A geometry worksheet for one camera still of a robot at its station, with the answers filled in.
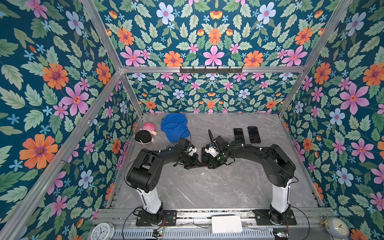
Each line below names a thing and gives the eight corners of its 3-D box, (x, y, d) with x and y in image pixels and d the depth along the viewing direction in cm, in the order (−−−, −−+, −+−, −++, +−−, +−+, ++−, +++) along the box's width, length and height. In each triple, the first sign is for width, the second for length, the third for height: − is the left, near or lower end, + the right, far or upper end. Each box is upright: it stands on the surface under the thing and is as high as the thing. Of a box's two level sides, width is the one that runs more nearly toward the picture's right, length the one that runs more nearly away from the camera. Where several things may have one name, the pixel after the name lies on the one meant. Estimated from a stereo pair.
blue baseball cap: (163, 144, 104) (162, 141, 101) (161, 118, 120) (160, 115, 117) (191, 138, 107) (190, 135, 104) (185, 114, 123) (184, 111, 120)
